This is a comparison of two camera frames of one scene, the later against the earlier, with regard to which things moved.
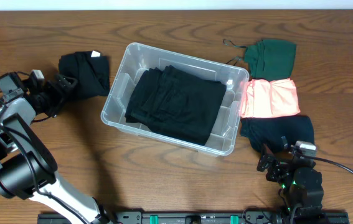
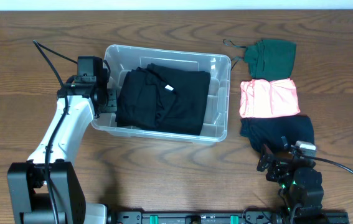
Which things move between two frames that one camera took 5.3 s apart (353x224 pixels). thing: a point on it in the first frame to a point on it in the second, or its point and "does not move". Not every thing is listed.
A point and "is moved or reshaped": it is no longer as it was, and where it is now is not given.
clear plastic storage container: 176,98 is moved or reshaped
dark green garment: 269,59 does not move
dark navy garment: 268,130 does not move
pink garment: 266,98 does not move
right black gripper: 280,163 does not move
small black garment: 90,69 is moved or reshaped
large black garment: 175,104 is moved or reshaped
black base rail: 208,217 does not move
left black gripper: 57,94 to 111,101
